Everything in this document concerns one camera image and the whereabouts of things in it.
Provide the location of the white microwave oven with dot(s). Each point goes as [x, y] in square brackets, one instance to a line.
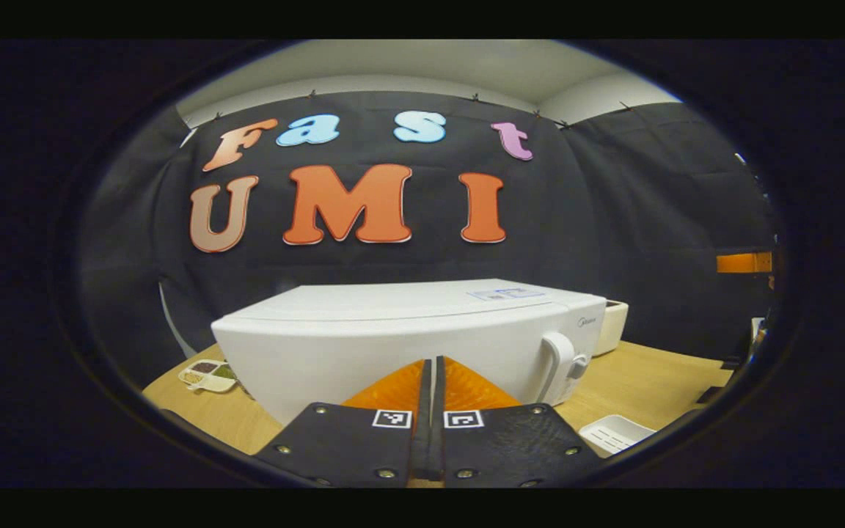
[393, 330]

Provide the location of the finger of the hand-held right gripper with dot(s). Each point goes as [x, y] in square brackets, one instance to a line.
[745, 262]

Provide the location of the white divided seasoning tray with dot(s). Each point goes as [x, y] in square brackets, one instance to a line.
[206, 378]

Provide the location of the white ribbed plate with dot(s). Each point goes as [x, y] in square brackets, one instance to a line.
[617, 433]

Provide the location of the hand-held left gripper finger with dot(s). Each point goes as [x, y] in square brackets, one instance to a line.
[422, 425]
[439, 425]

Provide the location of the white toaster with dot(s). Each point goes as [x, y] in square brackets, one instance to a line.
[613, 330]

